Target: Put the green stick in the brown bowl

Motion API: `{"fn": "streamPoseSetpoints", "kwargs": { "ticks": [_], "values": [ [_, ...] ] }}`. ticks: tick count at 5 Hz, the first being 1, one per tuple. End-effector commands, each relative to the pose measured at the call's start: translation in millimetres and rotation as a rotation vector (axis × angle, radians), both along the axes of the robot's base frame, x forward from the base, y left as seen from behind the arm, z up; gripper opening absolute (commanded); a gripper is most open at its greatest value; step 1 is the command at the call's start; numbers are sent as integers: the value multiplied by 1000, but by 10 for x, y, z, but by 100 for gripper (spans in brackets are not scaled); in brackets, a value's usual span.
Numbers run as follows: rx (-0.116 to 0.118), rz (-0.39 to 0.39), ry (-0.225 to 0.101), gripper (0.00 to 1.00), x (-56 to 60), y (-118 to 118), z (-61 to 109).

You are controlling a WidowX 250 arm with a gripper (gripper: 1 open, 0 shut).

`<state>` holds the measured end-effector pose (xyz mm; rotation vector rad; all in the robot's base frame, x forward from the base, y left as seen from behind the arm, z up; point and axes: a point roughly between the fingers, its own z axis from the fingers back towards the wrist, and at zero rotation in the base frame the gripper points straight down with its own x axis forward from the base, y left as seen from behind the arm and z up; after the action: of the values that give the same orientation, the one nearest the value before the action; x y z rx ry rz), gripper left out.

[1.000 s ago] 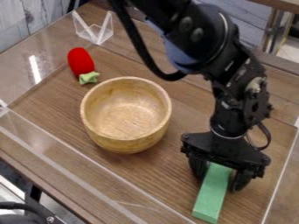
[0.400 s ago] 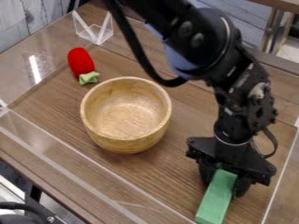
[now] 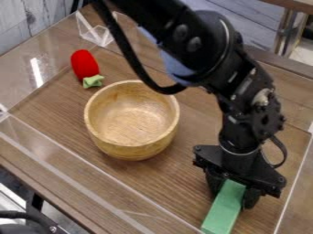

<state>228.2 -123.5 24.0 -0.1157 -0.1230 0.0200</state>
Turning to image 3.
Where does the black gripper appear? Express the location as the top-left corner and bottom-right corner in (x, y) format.
(193, 140), (288, 209)

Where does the black cable under table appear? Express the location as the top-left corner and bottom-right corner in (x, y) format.
(0, 209), (50, 234)

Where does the clear acrylic front barrier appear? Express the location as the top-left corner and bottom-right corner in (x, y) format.
(0, 110), (202, 234)

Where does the green rectangular stick block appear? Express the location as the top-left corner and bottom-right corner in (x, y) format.
(201, 179), (247, 234)

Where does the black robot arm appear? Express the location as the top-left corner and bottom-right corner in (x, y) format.
(93, 0), (288, 208)

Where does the clear acrylic corner bracket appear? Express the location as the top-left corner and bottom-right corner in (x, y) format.
(75, 11), (114, 48)

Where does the red plush strawberry toy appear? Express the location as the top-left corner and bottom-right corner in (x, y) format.
(71, 49), (105, 89)

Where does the brown wooden bowl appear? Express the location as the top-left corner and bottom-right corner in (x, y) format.
(85, 80), (181, 161)

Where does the metal chair frame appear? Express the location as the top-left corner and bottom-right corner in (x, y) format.
(273, 9), (309, 57)

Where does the black table leg bracket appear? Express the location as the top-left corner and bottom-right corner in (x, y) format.
(26, 192), (70, 234)

